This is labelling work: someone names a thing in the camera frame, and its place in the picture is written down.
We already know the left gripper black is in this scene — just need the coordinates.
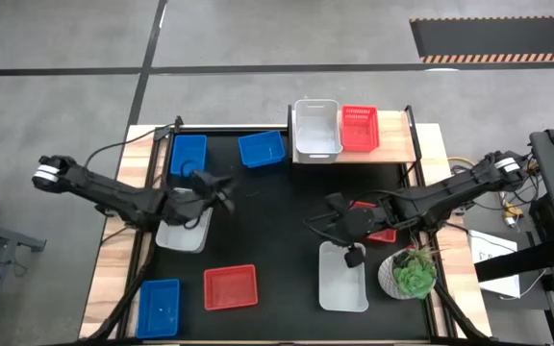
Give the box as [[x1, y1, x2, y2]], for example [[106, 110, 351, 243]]
[[164, 170, 237, 227]]

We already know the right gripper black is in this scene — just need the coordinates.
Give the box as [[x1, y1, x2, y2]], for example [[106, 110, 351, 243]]
[[304, 192, 389, 269]]

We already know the blue slotted plastic basket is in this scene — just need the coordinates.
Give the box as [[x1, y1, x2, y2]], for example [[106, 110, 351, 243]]
[[136, 278, 181, 340], [237, 130, 287, 169], [169, 134, 209, 178]]

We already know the red slotted plastic basket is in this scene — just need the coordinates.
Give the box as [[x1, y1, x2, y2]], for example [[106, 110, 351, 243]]
[[203, 263, 260, 311], [348, 200, 398, 244], [340, 104, 381, 153]]

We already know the white plastic handled basket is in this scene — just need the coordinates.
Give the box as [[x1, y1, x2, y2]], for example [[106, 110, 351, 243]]
[[155, 189, 214, 255], [293, 98, 344, 165], [318, 240, 369, 313]]

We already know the wooden shelf with black legs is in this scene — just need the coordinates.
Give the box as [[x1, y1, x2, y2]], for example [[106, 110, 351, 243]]
[[286, 103, 425, 184]]

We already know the succulent in white geometric pot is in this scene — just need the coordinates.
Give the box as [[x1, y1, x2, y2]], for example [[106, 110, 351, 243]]
[[376, 237, 441, 302]]

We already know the yellow plug connector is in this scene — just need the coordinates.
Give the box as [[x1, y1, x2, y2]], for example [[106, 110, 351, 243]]
[[501, 204, 522, 228]]

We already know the dark grey work desk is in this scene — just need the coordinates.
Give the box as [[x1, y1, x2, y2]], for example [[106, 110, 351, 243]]
[[473, 116, 554, 284]]

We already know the hazard striped black floor mat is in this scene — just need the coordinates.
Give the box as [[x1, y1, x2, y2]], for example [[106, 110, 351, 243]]
[[410, 16, 554, 64]]

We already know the black metal table frame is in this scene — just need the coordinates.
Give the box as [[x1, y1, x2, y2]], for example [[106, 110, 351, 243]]
[[77, 113, 494, 346]]

